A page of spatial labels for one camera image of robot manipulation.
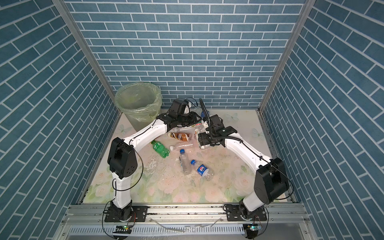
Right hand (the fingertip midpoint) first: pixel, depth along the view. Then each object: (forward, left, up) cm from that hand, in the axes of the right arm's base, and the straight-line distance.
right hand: (203, 136), depth 86 cm
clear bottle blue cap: (-11, +10, -14) cm, 21 cm away
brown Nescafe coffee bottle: (+5, +13, -10) cm, 17 cm away
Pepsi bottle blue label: (-16, -1, -10) cm, 19 cm away
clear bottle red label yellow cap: (+5, +2, +1) cm, 5 cm away
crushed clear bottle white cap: (+1, +14, -14) cm, 20 cm away
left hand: (+9, +2, +5) cm, 10 cm away
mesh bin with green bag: (+26, +46, 0) cm, 53 cm away
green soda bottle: (-7, +24, -11) cm, 27 cm away
